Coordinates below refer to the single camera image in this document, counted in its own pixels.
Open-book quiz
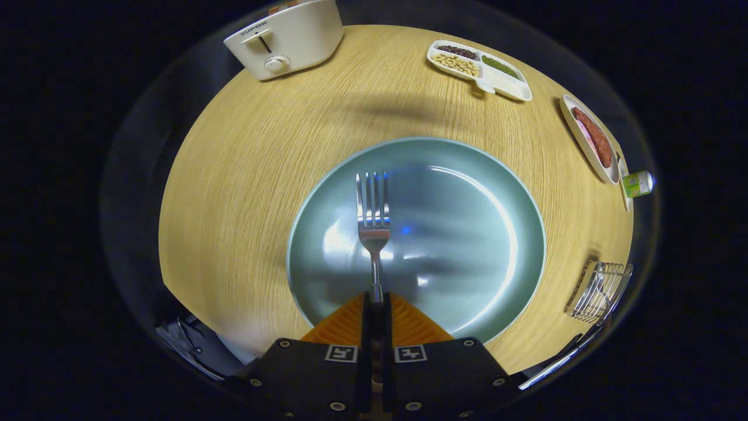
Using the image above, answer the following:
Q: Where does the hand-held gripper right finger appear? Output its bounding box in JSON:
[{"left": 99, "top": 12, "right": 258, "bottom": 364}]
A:
[{"left": 382, "top": 291, "right": 524, "bottom": 421}]

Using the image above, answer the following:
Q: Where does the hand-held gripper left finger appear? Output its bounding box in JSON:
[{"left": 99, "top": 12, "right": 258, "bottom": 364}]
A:
[{"left": 225, "top": 291, "right": 375, "bottom": 421}]

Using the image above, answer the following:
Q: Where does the metal fork with wooden handle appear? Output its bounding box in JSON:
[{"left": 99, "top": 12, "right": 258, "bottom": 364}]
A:
[{"left": 356, "top": 171, "right": 391, "bottom": 305}]

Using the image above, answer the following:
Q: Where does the grey fabric with metal clip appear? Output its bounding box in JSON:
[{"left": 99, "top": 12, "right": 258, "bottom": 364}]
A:
[{"left": 155, "top": 315, "right": 247, "bottom": 382}]

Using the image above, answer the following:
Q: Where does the light green round plate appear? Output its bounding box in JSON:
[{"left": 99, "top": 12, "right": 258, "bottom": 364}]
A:
[{"left": 286, "top": 137, "right": 546, "bottom": 346}]

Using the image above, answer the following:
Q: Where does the small white tray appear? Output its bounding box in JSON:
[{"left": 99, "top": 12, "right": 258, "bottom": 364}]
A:
[{"left": 617, "top": 155, "right": 633, "bottom": 212}]

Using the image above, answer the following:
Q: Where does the white oval plate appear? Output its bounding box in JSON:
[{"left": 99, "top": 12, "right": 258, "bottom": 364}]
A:
[{"left": 560, "top": 94, "right": 620, "bottom": 185}]

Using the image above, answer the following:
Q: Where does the small green bottle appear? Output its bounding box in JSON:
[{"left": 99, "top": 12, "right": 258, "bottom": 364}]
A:
[{"left": 621, "top": 170, "right": 656, "bottom": 199}]

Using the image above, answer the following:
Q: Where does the brown steak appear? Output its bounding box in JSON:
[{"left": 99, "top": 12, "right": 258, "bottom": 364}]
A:
[{"left": 573, "top": 107, "right": 613, "bottom": 169}]

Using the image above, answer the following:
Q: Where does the white divided dish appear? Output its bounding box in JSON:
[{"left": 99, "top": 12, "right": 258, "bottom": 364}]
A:
[{"left": 427, "top": 39, "right": 533, "bottom": 102}]

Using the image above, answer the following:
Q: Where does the pile of yellow soybeans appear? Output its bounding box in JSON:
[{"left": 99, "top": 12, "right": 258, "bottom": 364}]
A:
[{"left": 431, "top": 53, "right": 481, "bottom": 77}]

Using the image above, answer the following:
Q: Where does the pile of green mung beans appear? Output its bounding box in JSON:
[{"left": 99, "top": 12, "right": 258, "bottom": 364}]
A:
[{"left": 481, "top": 55, "right": 520, "bottom": 80}]

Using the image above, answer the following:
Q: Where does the white toaster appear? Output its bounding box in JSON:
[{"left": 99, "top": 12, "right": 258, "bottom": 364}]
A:
[{"left": 223, "top": 0, "right": 344, "bottom": 81}]

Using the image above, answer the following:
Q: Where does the metal wire rack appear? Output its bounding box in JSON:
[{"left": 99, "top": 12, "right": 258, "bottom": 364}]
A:
[{"left": 564, "top": 260, "right": 633, "bottom": 323}]

